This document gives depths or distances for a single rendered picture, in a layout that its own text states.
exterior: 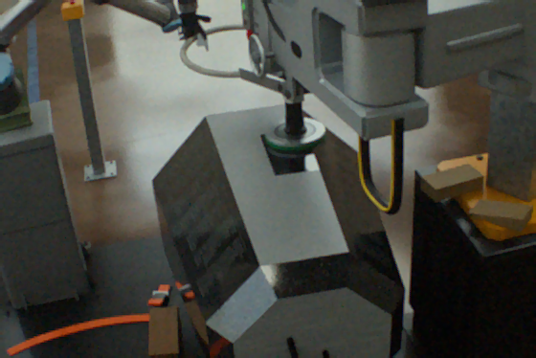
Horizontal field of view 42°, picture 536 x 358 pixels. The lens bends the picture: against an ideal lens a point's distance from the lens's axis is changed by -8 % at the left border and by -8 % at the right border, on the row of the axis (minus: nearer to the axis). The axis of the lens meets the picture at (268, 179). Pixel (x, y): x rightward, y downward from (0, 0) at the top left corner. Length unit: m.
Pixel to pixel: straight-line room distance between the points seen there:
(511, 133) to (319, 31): 0.76
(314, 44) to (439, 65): 0.36
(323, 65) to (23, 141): 1.46
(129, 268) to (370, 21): 2.17
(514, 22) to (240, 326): 1.17
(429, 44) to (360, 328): 0.83
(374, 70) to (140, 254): 2.12
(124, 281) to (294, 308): 1.60
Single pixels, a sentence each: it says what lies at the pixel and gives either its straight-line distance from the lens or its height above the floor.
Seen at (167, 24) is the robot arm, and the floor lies 1.17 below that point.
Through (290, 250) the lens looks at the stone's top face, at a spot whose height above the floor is 0.87.
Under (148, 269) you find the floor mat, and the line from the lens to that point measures 3.57.
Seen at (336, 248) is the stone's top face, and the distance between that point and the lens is 2.09.
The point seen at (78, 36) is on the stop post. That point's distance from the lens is 4.18.
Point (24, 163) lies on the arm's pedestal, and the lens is 3.14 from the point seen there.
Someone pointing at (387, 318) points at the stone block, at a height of 0.67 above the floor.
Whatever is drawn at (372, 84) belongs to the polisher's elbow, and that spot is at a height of 1.35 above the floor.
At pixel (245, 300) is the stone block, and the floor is 0.78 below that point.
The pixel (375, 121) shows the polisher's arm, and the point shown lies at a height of 1.26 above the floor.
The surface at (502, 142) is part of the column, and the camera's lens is 2.47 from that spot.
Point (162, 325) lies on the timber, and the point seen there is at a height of 0.14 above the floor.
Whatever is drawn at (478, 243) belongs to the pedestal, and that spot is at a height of 0.74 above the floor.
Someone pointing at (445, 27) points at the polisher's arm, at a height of 1.47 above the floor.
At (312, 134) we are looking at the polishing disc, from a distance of 2.65.
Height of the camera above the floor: 2.06
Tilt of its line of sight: 29 degrees down
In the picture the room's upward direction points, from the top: 5 degrees counter-clockwise
